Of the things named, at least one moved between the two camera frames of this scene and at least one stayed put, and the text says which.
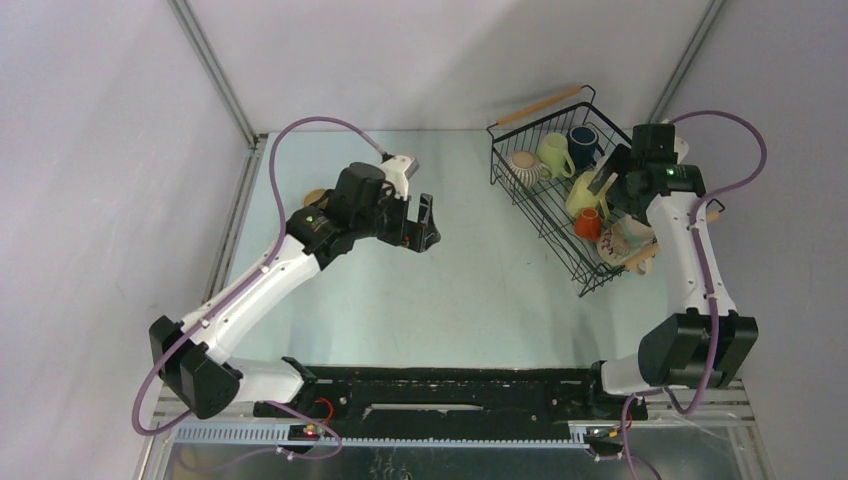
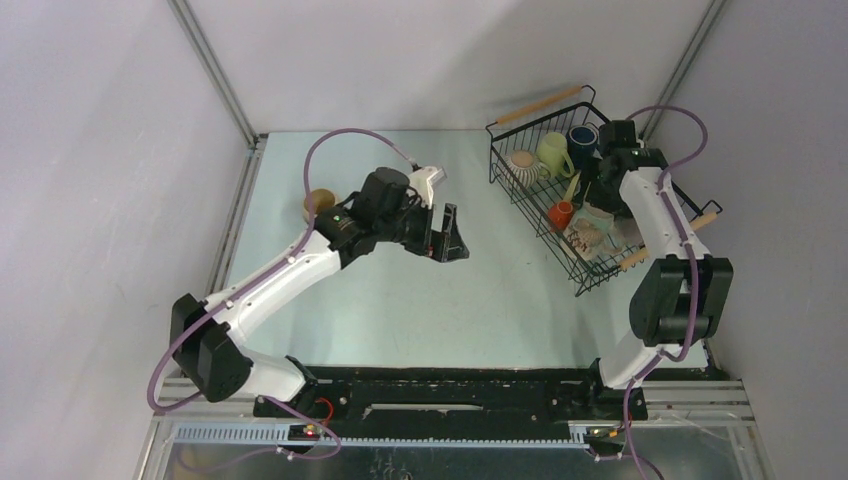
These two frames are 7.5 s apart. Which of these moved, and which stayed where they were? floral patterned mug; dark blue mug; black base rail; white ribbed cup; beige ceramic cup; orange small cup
Moved: orange small cup; floral patterned mug
Stayed: dark blue mug; white ribbed cup; beige ceramic cup; black base rail
